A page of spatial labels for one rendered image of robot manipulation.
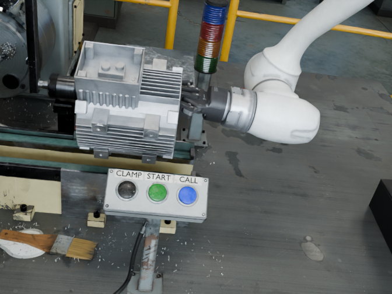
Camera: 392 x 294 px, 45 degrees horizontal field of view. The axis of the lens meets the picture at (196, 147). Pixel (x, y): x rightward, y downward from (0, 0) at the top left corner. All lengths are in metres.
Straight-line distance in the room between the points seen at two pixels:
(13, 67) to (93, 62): 0.35
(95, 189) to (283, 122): 0.43
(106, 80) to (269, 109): 0.34
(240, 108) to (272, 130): 0.08
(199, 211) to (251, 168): 0.57
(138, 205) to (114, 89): 0.24
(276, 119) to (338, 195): 0.43
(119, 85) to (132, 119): 0.08
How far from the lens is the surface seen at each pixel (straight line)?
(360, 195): 1.39
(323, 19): 1.03
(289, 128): 1.01
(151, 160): 1.00
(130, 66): 0.97
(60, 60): 1.49
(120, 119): 0.94
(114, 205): 0.79
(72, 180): 1.05
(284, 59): 1.11
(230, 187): 1.26
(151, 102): 0.94
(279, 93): 1.03
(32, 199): 1.12
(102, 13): 4.23
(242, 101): 0.98
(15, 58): 1.26
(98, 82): 0.91
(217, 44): 1.26
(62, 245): 1.06
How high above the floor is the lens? 1.58
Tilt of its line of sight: 34 degrees down
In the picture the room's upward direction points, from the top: 10 degrees clockwise
